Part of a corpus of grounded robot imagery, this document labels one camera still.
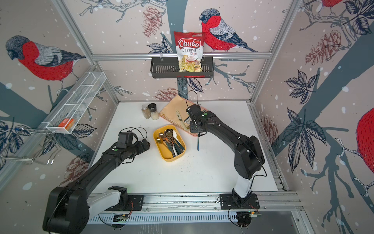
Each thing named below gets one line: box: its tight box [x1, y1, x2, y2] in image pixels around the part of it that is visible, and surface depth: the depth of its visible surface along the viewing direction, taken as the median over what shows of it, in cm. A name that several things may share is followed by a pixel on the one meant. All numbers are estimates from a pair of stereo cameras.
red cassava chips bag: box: [173, 31, 205, 73], surface depth 85 cm
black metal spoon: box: [165, 128, 184, 155], surface depth 99 cm
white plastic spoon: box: [172, 129, 183, 147], surface depth 100 cm
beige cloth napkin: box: [159, 94, 195, 131], surface depth 116 cm
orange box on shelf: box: [57, 118, 75, 131], surface depth 68 cm
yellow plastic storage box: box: [152, 124, 187, 162], surface depth 96 cm
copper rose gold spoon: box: [158, 132, 178, 156], surface depth 98 cm
